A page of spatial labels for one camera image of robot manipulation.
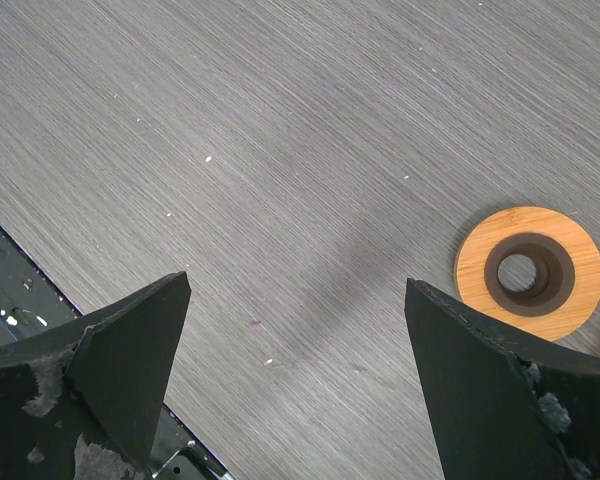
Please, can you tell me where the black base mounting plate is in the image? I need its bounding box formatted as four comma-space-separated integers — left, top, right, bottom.
0, 225, 230, 479

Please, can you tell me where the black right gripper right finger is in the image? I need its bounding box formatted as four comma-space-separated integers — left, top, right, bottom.
405, 279, 600, 479

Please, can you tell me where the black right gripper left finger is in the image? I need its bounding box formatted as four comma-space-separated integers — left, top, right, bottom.
0, 272, 191, 479

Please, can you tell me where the wooden ring dripper holder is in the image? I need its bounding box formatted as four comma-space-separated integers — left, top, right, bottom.
454, 206, 600, 341

